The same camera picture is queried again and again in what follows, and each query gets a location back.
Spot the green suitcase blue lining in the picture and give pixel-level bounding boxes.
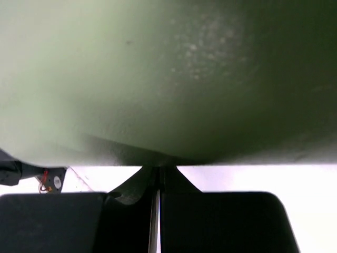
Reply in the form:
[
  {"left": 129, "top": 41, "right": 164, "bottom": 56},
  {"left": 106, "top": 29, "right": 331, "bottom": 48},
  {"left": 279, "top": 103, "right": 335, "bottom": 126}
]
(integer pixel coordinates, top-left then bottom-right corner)
[{"left": 1, "top": 1, "right": 336, "bottom": 166}]

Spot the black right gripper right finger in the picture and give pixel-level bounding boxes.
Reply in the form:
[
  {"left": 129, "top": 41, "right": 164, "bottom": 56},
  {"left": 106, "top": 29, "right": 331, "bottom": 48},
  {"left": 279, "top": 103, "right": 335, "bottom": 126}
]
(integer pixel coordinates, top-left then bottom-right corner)
[{"left": 158, "top": 166, "right": 299, "bottom": 253}]

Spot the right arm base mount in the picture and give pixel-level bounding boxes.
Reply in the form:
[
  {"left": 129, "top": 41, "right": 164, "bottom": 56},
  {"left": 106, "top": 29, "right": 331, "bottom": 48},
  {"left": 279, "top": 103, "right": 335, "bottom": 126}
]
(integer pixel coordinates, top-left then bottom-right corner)
[{"left": 21, "top": 163, "right": 67, "bottom": 194}]

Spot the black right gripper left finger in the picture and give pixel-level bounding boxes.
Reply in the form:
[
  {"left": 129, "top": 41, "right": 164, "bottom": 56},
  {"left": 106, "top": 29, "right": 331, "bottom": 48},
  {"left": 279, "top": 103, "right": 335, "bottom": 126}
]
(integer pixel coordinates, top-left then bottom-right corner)
[{"left": 1, "top": 167, "right": 158, "bottom": 252}]

